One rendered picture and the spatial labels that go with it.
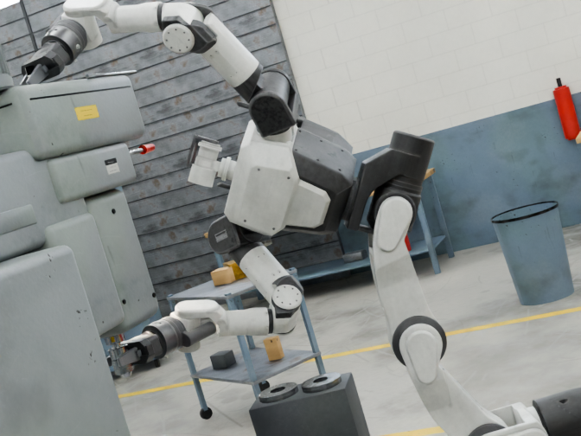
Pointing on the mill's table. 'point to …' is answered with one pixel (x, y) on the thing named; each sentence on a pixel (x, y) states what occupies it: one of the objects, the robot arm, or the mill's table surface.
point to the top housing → (68, 116)
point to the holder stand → (310, 408)
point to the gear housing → (91, 171)
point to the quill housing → (123, 259)
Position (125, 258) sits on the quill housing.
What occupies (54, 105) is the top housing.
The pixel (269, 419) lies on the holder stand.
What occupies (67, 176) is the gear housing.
